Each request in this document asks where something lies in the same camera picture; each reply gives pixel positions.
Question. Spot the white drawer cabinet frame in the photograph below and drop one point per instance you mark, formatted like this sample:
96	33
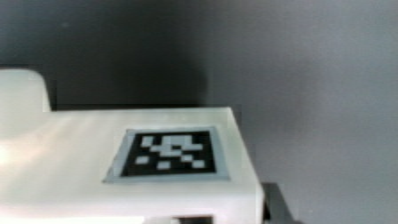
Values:
119	166

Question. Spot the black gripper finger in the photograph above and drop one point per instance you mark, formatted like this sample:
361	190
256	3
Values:
276	210

